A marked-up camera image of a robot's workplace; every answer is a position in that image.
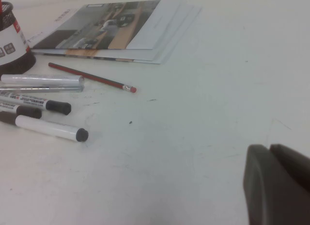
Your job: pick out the white brochure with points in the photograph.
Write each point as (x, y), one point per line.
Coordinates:
(167, 16)
(191, 16)
(180, 16)

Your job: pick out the white pen tube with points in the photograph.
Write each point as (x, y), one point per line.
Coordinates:
(43, 79)

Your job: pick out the office photo brochure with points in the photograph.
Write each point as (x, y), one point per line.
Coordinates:
(97, 28)

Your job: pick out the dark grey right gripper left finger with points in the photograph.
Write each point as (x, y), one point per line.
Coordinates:
(256, 186)

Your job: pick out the black mesh pen holder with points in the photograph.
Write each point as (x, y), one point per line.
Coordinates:
(12, 45)

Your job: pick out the white marker with black cap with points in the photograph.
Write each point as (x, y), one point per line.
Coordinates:
(58, 106)
(29, 112)
(48, 128)

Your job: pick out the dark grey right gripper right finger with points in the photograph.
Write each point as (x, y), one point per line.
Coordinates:
(298, 186)

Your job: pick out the clear plastic pen box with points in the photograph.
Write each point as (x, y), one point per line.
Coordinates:
(48, 89)

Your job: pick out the red pencil with eraser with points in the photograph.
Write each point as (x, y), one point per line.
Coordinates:
(92, 77)

